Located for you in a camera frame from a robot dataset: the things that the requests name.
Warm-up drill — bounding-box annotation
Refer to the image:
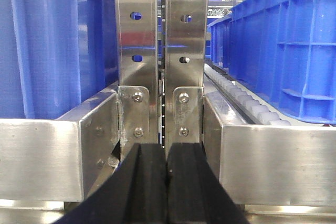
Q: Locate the right perforated steel post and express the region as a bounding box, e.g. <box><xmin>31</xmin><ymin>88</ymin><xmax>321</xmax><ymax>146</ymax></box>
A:
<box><xmin>164</xmin><ymin>0</ymin><xmax>208</xmax><ymax>152</ymax></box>

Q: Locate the right steel shelf beam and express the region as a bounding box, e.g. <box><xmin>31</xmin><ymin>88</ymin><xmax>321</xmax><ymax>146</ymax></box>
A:
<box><xmin>203</xmin><ymin>80</ymin><xmax>335</xmax><ymax>206</ymax></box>

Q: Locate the blue crate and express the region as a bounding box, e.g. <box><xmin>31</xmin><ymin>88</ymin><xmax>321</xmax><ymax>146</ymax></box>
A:
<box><xmin>1</xmin><ymin>0</ymin><xmax>118</xmax><ymax>119</ymax></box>
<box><xmin>209</xmin><ymin>0</ymin><xmax>335</xmax><ymax>124</ymax></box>

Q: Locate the blue crate on left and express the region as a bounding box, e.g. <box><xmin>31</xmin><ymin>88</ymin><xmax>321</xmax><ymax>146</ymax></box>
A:
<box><xmin>1</xmin><ymin>0</ymin><xmax>118</xmax><ymax>119</ymax></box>

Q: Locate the left steel shelf beam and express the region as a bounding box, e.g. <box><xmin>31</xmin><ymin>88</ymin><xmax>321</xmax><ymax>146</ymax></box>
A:
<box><xmin>1</xmin><ymin>85</ymin><xmax>118</xmax><ymax>202</ymax></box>

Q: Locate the white roller track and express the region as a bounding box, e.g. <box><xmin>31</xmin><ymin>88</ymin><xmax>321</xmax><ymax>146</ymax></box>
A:
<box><xmin>204</xmin><ymin>64</ymin><xmax>291</xmax><ymax>126</ymax></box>

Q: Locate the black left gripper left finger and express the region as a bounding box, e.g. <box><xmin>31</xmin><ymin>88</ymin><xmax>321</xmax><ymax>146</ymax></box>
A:
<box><xmin>57</xmin><ymin>144</ymin><xmax>167</xmax><ymax>223</ymax></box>

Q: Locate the blue crate on right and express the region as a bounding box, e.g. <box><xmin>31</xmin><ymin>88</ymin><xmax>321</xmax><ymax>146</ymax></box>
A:
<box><xmin>209</xmin><ymin>0</ymin><xmax>335</xmax><ymax>124</ymax></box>

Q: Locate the steel shelf beam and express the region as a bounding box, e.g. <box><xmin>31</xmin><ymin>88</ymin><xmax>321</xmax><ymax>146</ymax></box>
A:
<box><xmin>203</xmin><ymin>80</ymin><xmax>335</xmax><ymax>206</ymax></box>
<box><xmin>1</xmin><ymin>85</ymin><xmax>118</xmax><ymax>202</ymax></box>

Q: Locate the left perforated steel post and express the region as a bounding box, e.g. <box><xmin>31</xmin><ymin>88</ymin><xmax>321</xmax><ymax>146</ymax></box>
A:
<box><xmin>115</xmin><ymin>0</ymin><xmax>159</xmax><ymax>159</ymax></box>

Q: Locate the perforated steel post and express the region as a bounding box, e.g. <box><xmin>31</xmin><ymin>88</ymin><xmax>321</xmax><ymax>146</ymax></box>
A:
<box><xmin>164</xmin><ymin>0</ymin><xmax>208</xmax><ymax>152</ymax></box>
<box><xmin>115</xmin><ymin>0</ymin><xmax>159</xmax><ymax>159</ymax></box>

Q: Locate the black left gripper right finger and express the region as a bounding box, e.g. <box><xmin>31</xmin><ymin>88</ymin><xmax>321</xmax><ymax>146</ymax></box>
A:
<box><xmin>167</xmin><ymin>143</ymin><xmax>248</xmax><ymax>223</ymax></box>

